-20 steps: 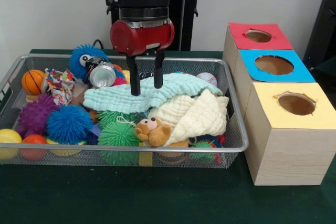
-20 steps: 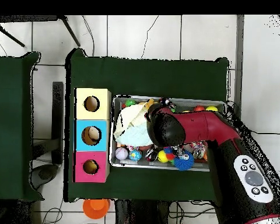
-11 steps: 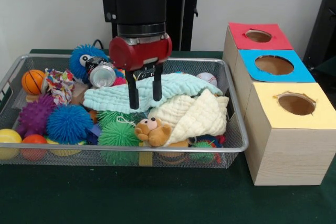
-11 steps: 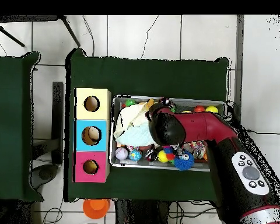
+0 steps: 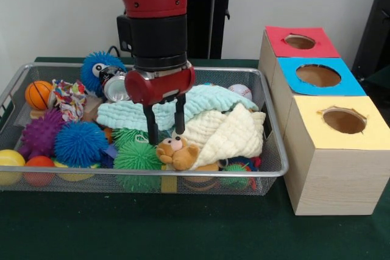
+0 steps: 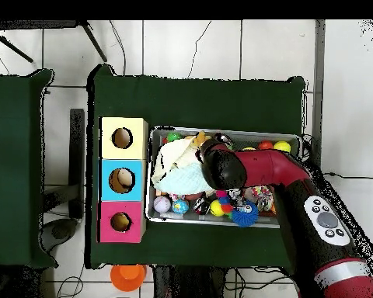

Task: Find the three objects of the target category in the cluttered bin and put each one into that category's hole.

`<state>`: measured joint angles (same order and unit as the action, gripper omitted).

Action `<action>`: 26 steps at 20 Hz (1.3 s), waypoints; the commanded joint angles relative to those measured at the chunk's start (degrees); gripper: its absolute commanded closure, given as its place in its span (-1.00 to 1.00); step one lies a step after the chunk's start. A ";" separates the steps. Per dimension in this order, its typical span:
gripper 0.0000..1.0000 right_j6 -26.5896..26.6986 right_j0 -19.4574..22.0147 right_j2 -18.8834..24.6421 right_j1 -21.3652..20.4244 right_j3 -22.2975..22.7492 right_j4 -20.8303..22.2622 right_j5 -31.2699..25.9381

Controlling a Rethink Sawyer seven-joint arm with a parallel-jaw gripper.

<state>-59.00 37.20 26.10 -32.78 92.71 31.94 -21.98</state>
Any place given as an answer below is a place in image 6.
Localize black upright stand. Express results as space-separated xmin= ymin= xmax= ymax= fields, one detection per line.
xmin=68 ymin=108 xmax=85 ymax=220

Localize black tripod legs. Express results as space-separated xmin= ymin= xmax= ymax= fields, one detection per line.
xmin=0 ymin=19 xmax=108 ymax=63

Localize small yellow ball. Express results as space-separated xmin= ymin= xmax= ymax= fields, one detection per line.
xmin=209 ymin=199 xmax=226 ymax=217

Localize grey round stand base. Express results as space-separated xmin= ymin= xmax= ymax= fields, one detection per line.
xmin=40 ymin=218 xmax=78 ymax=252

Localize globe print ball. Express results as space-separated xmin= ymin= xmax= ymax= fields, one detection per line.
xmin=171 ymin=198 xmax=190 ymax=216

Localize orange cone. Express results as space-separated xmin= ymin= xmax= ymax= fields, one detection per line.
xmin=110 ymin=264 xmax=148 ymax=293

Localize blue fuzzy ball with eyes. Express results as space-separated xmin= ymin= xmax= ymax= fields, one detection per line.
xmin=230 ymin=199 xmax=260 ymax=228

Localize wooden box with three holes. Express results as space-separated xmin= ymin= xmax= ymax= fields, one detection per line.
xmin=96 ymin=116 xmax=149 ymax=244

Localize cream cloth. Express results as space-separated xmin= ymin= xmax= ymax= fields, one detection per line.
xmin=151 ymin=136 xmax=206 ymax=184

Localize orange plush bear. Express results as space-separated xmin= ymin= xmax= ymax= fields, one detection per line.
xmin=190 ymin=130 xmax=211 ymax=149

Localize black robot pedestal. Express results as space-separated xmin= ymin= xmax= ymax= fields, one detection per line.
xmin=152 ymin=265 xmax=228 ymax=298

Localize dark green table cloth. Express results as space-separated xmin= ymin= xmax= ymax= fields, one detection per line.
xmin=85 ymin=64 xmax=306 ymax=270

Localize white baseball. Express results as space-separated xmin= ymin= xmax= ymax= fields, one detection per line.
xmin=152 ymin=195 xmax=173 ymax=214

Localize mint green cloth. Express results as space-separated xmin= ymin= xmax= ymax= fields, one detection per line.
xmin=153 ymin=162 xmax=215 ymax=196

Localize yellow smooth ball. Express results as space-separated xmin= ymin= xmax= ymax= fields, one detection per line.
xmin=273 ymin=140 xmax=292 ymax=154

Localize silver mesh bin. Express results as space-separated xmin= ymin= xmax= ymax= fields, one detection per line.
xmin=145 ymin=126 xmax=302 ymax=230

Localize green cloth covered side table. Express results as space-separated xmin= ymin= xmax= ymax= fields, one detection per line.
xmin=0 ymin=68 xmax=58 ymax=269

